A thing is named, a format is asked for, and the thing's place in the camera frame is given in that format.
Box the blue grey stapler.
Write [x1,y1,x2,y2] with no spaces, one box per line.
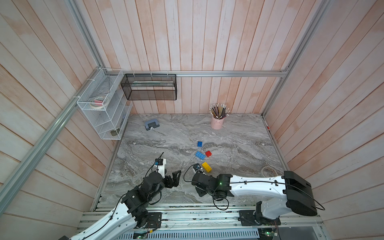
[145,119,160,131]

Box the tape roll on shelf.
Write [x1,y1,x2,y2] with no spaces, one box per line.
[89,96,109,110]

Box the pink pencil cup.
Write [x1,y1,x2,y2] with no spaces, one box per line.
[211,117,224,130]

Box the yellow long lego brick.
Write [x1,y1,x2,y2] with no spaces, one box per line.
[202,162,212,173]

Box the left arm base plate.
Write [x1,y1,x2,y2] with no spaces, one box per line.
[135,212,162,230]

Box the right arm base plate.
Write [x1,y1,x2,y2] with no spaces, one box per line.
[238,210,281,227]

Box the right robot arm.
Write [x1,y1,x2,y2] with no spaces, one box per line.
[191,170,318,225]

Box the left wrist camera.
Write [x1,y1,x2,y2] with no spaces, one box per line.
[155,158,166,179]

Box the bundle of pencils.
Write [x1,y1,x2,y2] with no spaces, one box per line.
[209,103,230,120]

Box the black mesh basket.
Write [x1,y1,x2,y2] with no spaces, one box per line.
[120,74,178,101]

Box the white wire shelf rack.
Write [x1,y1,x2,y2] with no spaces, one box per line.
[77,68,132,140]

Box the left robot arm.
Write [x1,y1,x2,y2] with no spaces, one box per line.
[70,171,181,240]

